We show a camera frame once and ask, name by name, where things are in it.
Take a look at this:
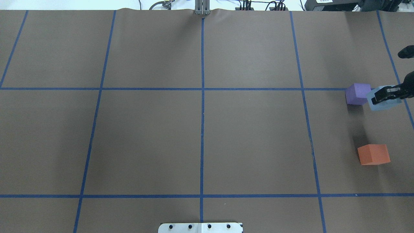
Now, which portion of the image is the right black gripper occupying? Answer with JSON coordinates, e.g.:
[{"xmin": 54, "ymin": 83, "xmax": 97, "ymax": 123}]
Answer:
[{"xmin": 373, "ymin": 71, "xmax": 414, "ymax": 104}]

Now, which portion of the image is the light blue foam block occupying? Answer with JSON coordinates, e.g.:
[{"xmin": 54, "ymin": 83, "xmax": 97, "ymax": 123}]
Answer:
[{"xmin": 366, "ymin": 86, "xmax": 402, "ymax": 111}]

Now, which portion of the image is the purple foam block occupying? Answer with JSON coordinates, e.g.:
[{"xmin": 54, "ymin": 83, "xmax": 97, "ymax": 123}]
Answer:
[{"xmin": 345, "ymin": 83, "xmax": 371, "ymax": 105}]

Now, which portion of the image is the orange foam block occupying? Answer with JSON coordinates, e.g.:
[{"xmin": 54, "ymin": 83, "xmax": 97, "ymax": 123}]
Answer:
[{"xmin": 357, "ymin": 144, "xmax": 391, "ymax": 165}]

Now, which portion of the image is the aluminium frame post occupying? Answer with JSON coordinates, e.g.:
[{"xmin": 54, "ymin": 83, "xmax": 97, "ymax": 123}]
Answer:
[{"xmin": 194, "ymin": 0, "xmax": 211, "ymax": 15}]

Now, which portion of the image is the white camera stand pole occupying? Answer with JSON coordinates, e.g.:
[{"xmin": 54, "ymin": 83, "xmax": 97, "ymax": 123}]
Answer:
[{"xmin": 158, "ymin": 222, "xmax": 244, "ymax": 233}]

